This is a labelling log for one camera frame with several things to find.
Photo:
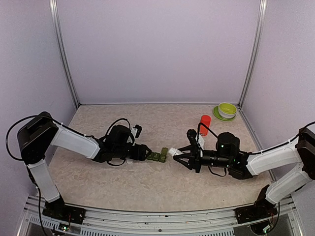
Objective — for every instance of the front aluminium rail base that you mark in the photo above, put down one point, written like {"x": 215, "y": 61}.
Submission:
{"x": 111, "y": 222}

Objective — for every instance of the orange pill bottle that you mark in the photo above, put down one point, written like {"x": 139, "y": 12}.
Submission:
{"x": 206, "y": 121}

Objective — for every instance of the green plate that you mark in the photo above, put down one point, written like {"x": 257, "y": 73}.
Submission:
{"x": 217, "y": 115}

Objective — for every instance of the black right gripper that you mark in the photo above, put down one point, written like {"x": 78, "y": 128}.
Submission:
{"x": 194, "y": 158}

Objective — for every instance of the aluminium frame post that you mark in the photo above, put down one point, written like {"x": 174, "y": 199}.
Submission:
{"x": 59, "y": 36}
{"x": 254, "y": 52}

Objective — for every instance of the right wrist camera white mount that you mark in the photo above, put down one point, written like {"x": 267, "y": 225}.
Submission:
{"x": 194, "y": 139}

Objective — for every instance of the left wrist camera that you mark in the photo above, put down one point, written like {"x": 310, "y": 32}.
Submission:
{"x": 136, "y": 131}

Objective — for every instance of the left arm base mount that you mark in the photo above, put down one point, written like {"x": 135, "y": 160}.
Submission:
{"x": 59, "y": 210}

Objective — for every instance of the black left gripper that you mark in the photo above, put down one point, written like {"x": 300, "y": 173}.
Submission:
{"x": 140, "y": 154}

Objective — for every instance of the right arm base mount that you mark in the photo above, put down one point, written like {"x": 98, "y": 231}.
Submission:
{"x": 260, "y": 209}

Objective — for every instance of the left aluminium frame post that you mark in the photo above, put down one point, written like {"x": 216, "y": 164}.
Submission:
{"x": 59, "y": 36}

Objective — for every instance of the right aluminium frame post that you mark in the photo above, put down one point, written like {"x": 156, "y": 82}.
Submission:
{"x": 254, "y": 52}

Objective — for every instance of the green pill organizer box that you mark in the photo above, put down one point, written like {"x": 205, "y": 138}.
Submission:
{"x": 160, "y": 156}

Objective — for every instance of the white bowl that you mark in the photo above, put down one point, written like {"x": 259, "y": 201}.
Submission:
{"x": 225, "y": 115}

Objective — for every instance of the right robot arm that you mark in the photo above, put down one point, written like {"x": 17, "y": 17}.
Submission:
{"x": 299, "y": 150}

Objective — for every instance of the small white pill bottle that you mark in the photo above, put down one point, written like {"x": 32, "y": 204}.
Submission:
{"x": 173, "y": 152}

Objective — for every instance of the lime green bowl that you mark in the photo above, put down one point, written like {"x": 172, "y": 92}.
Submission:
{"x": 227, "y": 108}

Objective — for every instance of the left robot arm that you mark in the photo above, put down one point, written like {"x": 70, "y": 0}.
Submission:
{"x": 42, "y": 131}

